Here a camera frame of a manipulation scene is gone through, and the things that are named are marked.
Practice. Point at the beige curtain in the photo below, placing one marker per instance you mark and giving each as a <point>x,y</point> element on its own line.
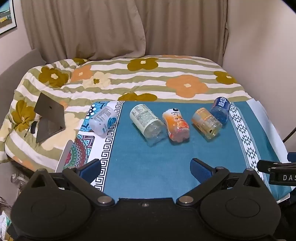
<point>104,27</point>

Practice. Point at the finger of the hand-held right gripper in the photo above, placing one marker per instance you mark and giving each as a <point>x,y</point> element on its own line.
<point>268,166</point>

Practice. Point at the small black clip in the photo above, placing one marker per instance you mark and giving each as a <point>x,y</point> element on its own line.
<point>33,127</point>

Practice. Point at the clear glass object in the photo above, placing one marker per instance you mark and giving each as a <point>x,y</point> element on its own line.
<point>18,182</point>

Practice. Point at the clear white label bottle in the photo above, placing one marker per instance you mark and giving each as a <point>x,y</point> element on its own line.
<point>148,124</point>

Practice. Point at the floral striped blanket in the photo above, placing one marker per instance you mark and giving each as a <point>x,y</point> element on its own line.
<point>143,78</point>

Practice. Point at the yellow orange label bottle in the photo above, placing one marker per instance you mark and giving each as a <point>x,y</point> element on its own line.
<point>207,122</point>

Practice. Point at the blue patterned cloth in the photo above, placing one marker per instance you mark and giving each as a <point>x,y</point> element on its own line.
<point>148,162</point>

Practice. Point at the grey upholstered headboard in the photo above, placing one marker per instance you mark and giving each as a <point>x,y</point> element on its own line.
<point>18,62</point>

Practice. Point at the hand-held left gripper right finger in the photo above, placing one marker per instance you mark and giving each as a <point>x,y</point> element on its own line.
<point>200,170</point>

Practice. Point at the orange cartoon label bottle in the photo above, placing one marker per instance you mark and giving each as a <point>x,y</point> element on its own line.
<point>177,126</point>

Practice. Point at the grey tablet on stand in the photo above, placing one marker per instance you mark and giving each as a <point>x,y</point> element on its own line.
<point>48,118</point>

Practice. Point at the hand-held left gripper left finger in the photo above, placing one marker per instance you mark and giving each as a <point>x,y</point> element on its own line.
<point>90,169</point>

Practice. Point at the framed wall picture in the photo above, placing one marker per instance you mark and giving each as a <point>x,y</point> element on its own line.
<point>7,16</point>

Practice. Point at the white blue label bottle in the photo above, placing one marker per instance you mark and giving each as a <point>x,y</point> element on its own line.
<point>103,120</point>

